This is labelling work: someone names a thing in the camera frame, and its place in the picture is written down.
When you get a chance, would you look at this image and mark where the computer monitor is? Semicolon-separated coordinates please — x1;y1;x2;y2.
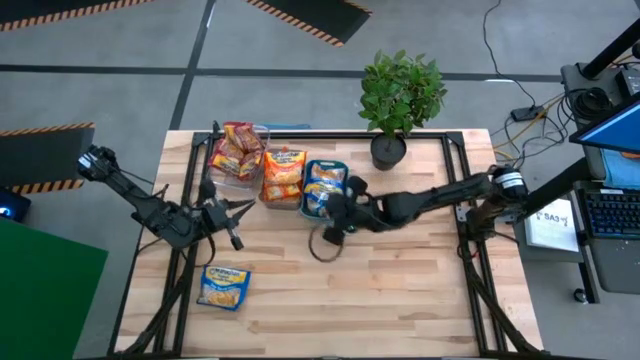
568;93;640;156

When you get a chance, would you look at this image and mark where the black stand pole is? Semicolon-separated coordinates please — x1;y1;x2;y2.
581;18;640;81

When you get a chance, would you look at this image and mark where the black plant pot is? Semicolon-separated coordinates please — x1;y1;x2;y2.
369;132;409;173

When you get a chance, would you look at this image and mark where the coiled black cable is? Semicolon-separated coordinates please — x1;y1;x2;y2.
568;86;615;122

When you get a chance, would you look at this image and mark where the green floor mat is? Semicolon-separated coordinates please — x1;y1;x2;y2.
0;216;110;360

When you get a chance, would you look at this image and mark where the white paper sheet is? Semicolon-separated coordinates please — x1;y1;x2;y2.
523;197;581;254

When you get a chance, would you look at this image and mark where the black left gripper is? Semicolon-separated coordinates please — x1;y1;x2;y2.
198;179;257;251

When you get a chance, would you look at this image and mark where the black hazard-striped floor mat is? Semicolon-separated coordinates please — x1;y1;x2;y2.
0;121;97;196
0;0;157;33
243;0;374;49

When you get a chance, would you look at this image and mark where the black computer keyboard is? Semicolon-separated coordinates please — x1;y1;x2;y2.
581;187;640;240

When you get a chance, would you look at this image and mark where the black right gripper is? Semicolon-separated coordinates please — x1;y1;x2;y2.
319;174;374;247

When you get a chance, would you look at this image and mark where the black metal table frame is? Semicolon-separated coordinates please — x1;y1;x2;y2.
112;129;549;359

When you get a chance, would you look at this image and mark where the red Maruchan ramen packet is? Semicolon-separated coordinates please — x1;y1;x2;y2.
209;141;247;177
238;149;265;182
222;120;267;154

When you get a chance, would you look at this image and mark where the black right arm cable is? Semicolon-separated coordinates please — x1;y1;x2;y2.
307;223;347;264

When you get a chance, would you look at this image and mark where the blue Maruchan ramen packet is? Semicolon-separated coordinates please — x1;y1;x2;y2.
195;264;253;313
303;180;346;217
308;161;349;185

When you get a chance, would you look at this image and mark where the black device with blue light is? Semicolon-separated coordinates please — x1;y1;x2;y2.
0;187;32;224

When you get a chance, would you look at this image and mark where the clear plastic bin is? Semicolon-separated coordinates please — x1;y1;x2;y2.
206;121;272;192

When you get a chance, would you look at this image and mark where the teal plastic bin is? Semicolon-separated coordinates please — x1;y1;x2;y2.
298;158;352;222

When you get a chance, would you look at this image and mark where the orange Maruchan chicken ramen packet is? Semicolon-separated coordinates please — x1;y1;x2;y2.
262;181;303;204
262;148;308;187

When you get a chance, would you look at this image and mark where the black power strip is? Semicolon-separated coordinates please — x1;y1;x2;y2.
509;104;547;123

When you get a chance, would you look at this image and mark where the green leafy small tree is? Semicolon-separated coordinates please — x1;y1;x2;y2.
357;48;449;142

